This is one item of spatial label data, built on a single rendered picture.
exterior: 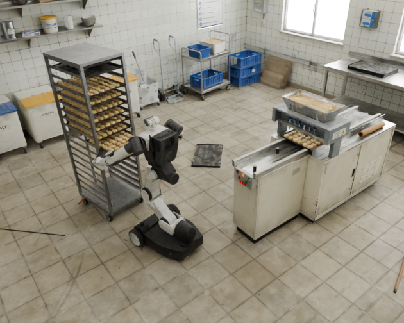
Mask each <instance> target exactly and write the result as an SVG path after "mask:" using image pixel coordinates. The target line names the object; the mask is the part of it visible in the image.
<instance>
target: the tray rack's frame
mask: <svg viewBox="0 0 404 323"><path fill-rule="evenodd" d="M120 52H121V51H118V50H115V49H110V48H107V47H103V46H98V45H95V44H90V43H87V42H84V43H80V44H76V45H73V46H68V47H63V48H59V49H55V50H52V51H47V52H44V53H42V54H43V57H44V61H45V64H46V69H47V73H48V76H49V80H50V84H51V88H52V91H53V95H54V99H55V103H56V107H57V110H58V115H59V118H60V122H61V125H62V130H63V134H64V137H65V142H66V144H67V149H68V152H69V157H70V159H71V164H72V169H73V172H74V176H75V179H76V184H77V187H78V191H79V194H80V195H81V196H80V197H82V198H83V199H84V198H86V199H87V200H89V201H90V202H91V203H93V204H95V205H96V206H97V207H98V208H100V209H102V210H103V211H105V214H106V218H107V219H108V220H109V214H110V213H109V209H108V205H107V204H106V203H104V202H103V201H102V200H100V199H98V198H97V197H96V196H94V195H92V194H91V193H90V192H88V191H86V190H85V189H84V190H81V185H80V181H79V177H78V173H77V170H76V165H75V162H74V158H73V155H72V150H71V145H70V142H69V137H68V134H67V130H66V127H65V122H64V119H63V115H62V110H61V107H60V102H59V99H58V94H57V92H56V87H55V83H54V79H53V75H52V72H51V67H50V64H49V60H48V58H52V59H54V60H58V61H60V62H64V63H67V64H69V65H73V66H75V67H78V64H79V63H82V65H83V67H85V66H88V65H92V64H95V63H99V62H103V61H105V60H109V59H112V58H116V57H119V56H122V54H121V53H120ZM109 175H110V176H108V177H107V178H108V180H107V181H106V182H107V185H109V186H110V187H108V191H109V192H111V194H109V195H110V198H111V199H113V200H112V201H111V204H112V205H113V206H114V207H112V210H113V214H114V215H115V214H116V213H118V212H119V211H121V210H123V209H124V208H125V207H127V206H129V205H130V204H132V203H134V202H135V201H137V200H139V201H140V198H141V197H142V196H141V194H140V191H138V190H137V189H135V188H133V187H132V186H130V185H128V184H126V183H125V182H123V181H121V180H120V179H118V178H116V177H115V176H113V175H111V174H110V173H109ZM92 187H94V188H96V189H97V190H99V191H100V192H102V193H104V194H105V191H103V190H102V189H100V188H99V187H97V186H95V185H92ZM87 189H89V190H91V191H92V192H93V193H95V194H97V195H98V196H100V197H101V198H103V199H104V200H106V198H105V197H104V196H102V195H101V194H99V193H97V192H96V191H95V190H93V189H91V188H90V187H88V188H87ZM83 202H84V203H85V200H83Z"/></svg>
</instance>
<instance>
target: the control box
mask: <svg viewBox="0 0 404 323"><path fill-rule="evenodd" d="M237 170H238V172H239V173H237ZM242 174H244V177H243V176H242ZM238 176H240V179H239V178H238ZM248 178H250V181H249V180H248ZM235 179H236V180H237V181H238V182H240V183H241V182H242V183H241V184H243V185H244V186H246V187H248V188H249V189H250V190H254V184H255V180H254V179H253V176H252V175H251V174H249V173H247V172H246V171H245V170H242V169H241V168H240V167H238V166H237V167H236V168H235ZM245 181H247V182H248V183H247V184H246V183H245Z"/></svg>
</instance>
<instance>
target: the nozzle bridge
mask: <svg viewBox="0 0 404 323"><path fill-rule="evenodd" d="M289 116H290V117H291V119H292V120H293V119H296V125H294V123H292V120H291V123H289V121H288V117H289ZM290 117H289V119H290ZM298 120H299V121H298ZM272 121H274V122H276V121H278V129H277V133H283V132H284V131H287V126H289V127H291V128H294V129H296V130H298V131H300V132H302V133H304V134H307V135H309V136H311V137H314V138H316V139H318V140H320V141H322V142H323V144H324V145H327V146H328V145H330V150H329V154H328V157H329V158H334V157H335V156H337V155H339V151H340V148H341V142H342V138H344V137H346V136H348V135H349V130H350V126H351V120H348V119H345V118H343V117H340V116H338V115H337V116H336V118H334V119H333V120H330V121H328V122H325V123H323V122H320V121H318V120H315V119H312V118H310V117H307V116H306V115H303V114H300V113H298V112H295V111H293V110H290V109H288V108H287V106H286V104H285V103H282V104H279V105H276V106H273V112H272ZM300 121H301V127H300V128H299V127H298V125H297V122H298V124H299V122H300ZM293 122H294V120H293ZM303 122H304V123H306V128H305V129H303V127H302V123H303ZM304 123H303V126H304ZM308 124H309V125H311V129H310V132H308V129H307V126H308V127H309V125H308ZM313 127H314V128H316V133H315V134H313V132H312V128H313ZM314 128H313V130H314Z"/></svg>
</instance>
